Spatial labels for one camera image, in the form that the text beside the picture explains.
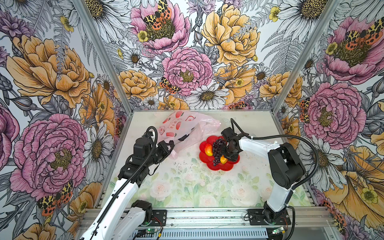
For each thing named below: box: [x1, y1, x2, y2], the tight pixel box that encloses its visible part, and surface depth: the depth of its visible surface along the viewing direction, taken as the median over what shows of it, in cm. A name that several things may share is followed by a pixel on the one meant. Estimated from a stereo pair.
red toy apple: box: [204, 143, 213, 157], surface depth 96 cm
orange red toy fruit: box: [220, 155, 228, 165], surface depth 93 cm
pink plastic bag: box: [157, 110, 221, 158], surface depth 98 cm
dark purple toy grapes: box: [213, 137, 227, 167], surface depth 96 cm
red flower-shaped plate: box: [199, 135, 241, 171], surface depth 96 cm
